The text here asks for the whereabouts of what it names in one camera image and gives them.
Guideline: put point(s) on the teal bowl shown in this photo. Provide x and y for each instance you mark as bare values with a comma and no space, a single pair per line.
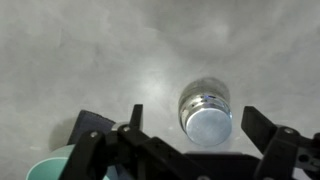
50,166

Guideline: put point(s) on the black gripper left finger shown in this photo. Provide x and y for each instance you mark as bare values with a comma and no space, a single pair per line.
136,116

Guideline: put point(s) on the dark blue towel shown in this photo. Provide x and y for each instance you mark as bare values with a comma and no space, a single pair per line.
91,121

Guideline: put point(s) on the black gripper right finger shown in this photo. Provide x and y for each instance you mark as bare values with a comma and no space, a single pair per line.
258,126

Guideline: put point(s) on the clear glass bottle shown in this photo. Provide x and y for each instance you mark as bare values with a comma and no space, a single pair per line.
203,91

